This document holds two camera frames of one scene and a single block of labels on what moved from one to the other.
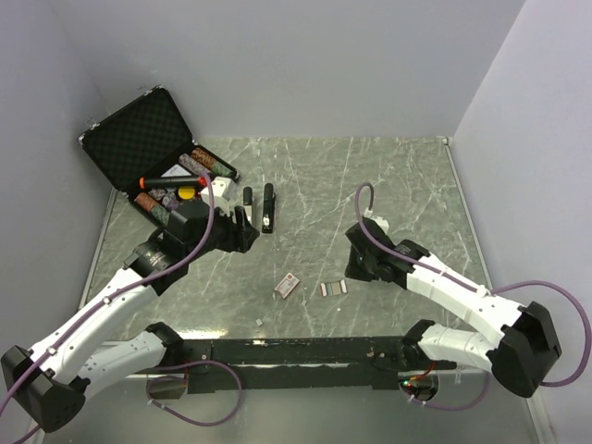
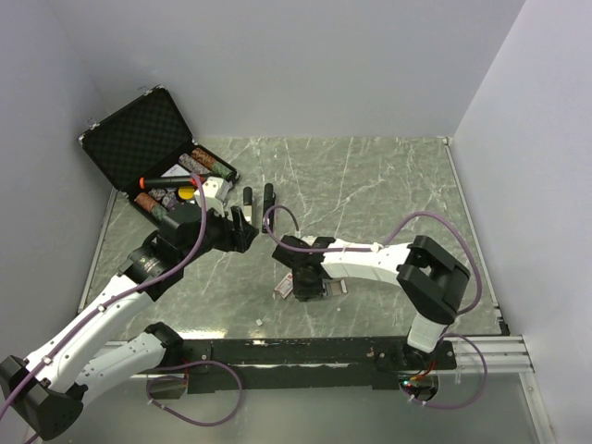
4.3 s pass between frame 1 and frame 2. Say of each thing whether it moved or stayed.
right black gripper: moved
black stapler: stayed
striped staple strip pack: stayed
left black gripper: stayed
